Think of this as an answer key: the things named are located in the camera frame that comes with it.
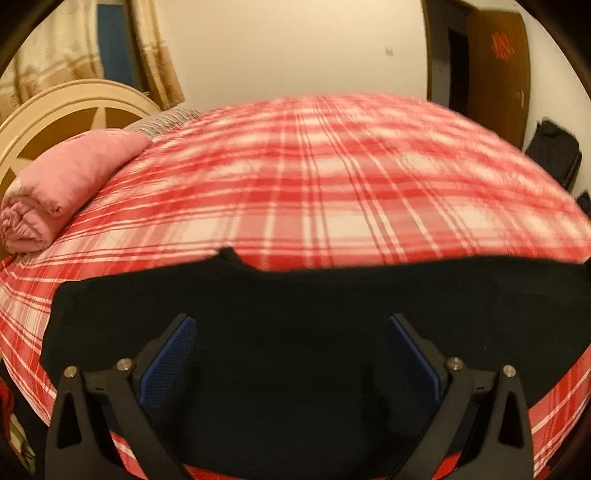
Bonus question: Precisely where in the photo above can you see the black pants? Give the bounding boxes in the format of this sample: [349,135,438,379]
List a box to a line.
[40,249,590,479]

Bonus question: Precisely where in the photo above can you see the pink folded blanket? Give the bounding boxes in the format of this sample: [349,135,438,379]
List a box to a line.
[1,129,152,253]

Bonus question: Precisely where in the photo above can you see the black bag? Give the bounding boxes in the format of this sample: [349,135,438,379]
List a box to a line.
[526,119,582,193]

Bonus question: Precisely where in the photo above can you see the red white plaid bedsheet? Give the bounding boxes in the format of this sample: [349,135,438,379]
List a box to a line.
[0,91,591,480]

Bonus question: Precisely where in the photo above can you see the cream wooden headboard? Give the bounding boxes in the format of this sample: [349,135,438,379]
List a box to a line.
[1,79,160,193]

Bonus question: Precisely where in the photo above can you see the grey striped pillow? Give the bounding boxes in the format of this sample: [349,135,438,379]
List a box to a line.
[125,106,199,138]

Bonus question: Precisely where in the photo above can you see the brown wooden door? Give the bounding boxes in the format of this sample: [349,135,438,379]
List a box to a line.
[422,1,531,149]

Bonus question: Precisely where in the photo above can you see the beige curtain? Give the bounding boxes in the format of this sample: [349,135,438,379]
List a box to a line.
[1,1,185,120]

